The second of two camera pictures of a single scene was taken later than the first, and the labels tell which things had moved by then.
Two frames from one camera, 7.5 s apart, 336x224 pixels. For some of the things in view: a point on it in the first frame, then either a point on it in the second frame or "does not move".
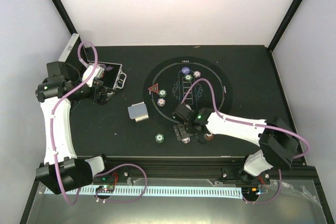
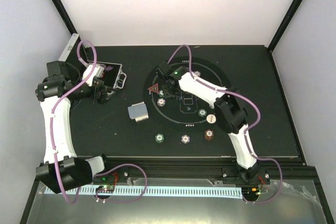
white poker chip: [186, 140] does not move
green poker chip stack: [159, 138] does not move
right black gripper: [180, 132] -> [166, 93]
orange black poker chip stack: [209, 137] does not move
